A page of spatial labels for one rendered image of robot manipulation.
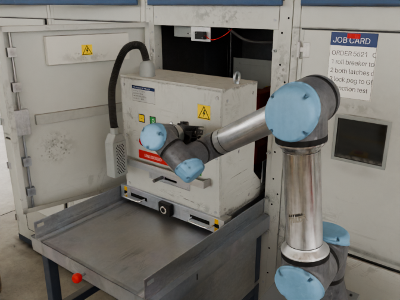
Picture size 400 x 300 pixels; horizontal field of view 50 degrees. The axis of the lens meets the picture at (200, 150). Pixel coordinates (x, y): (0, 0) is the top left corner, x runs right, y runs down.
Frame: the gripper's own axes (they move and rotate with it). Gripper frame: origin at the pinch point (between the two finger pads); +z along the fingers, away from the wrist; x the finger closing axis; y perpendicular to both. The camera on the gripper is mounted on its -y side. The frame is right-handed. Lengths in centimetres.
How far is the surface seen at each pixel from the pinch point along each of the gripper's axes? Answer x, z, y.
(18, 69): 17, -13, -68
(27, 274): -107, 73, -137
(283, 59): 29.5, 14.2, 25.8
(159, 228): -37.4, 5.6, -12.5
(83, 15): 50, 38, -80
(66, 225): -40, -7, -46
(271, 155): -5.7, 24.9, 23.0
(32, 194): -32, -2, -67
